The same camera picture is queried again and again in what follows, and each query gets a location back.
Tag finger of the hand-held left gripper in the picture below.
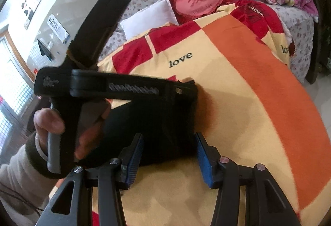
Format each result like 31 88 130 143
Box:
71 69 198 102

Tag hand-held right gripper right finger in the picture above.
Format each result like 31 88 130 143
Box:
195 132 302 226

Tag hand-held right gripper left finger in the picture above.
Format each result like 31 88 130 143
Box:
39 133 144 226

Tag black pants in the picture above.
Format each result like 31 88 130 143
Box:
75 97 199 167

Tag person's left forearm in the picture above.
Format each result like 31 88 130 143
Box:
0 133 68 226

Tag person's left hand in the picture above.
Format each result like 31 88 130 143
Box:
34 99 112 164

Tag dark hanging cloth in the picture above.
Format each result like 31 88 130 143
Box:
37 38 52 61

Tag window with blinds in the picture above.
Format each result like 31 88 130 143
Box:
0 32 34 139

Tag white pillow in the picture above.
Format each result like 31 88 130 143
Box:
120 0 179 38

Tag orange red printed blanket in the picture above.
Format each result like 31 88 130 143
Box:
88 0 331 226

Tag red heart cushion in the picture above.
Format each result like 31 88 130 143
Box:
171 0 236 22

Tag eye chart wall poster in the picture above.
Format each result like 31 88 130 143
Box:
48 13 71 44

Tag black white wall poster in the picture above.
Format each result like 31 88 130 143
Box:
21 0 43 30

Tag thin black cable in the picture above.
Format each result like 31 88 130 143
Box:
0 188 46 212

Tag dark wooden bed frame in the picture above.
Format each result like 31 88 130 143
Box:
305 0 331 84

